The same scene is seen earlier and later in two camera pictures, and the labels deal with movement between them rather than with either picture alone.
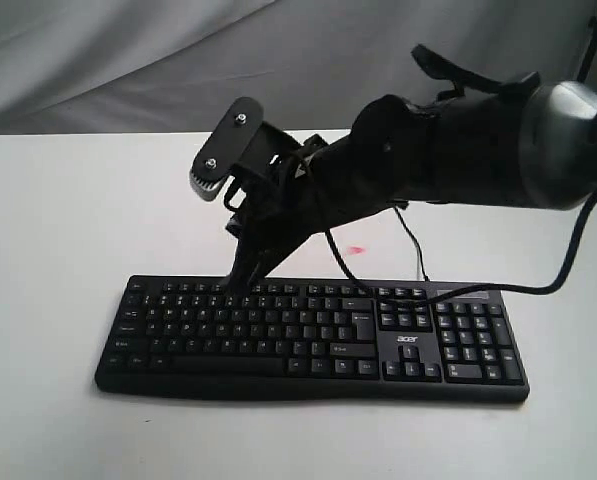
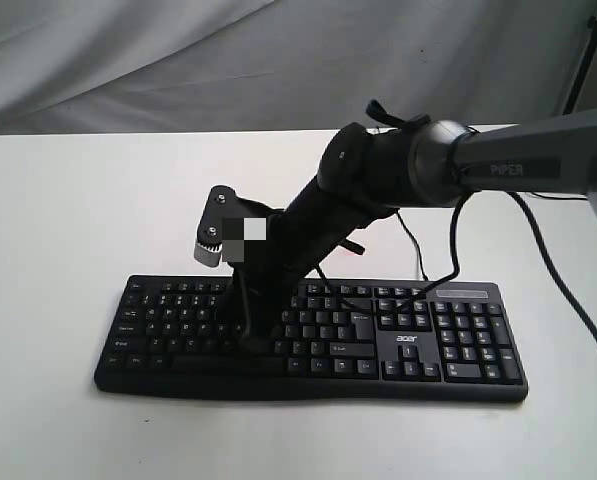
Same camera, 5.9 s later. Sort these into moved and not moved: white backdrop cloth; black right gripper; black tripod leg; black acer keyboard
Moved: black right gripper
Not moved: black tripod leg; white backdrop cloth; black acer keyboard
